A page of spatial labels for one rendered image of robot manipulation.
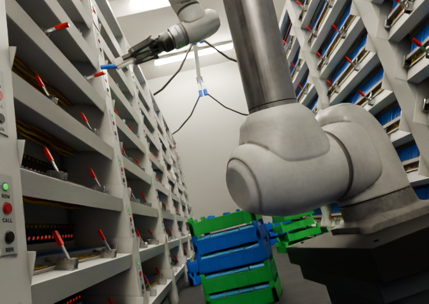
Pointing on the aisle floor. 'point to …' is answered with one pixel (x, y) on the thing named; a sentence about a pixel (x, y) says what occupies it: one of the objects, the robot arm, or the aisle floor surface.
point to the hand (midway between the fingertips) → (123, 61)
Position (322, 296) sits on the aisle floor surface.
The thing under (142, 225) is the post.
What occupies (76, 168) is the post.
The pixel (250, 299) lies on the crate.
